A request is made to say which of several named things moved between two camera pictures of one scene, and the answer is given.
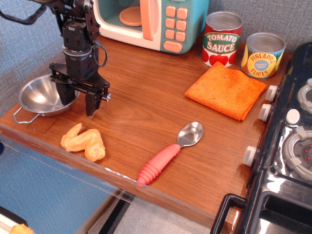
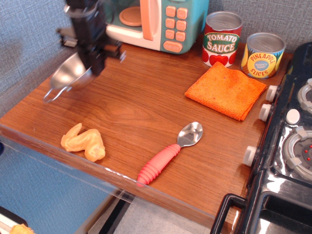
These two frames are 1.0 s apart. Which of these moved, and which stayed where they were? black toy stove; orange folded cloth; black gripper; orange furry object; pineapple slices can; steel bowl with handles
Moved: black gripper; steel bowl with handles
Stayed: orange furry object; pineapple slices can; black toy stove; orange folded cloth
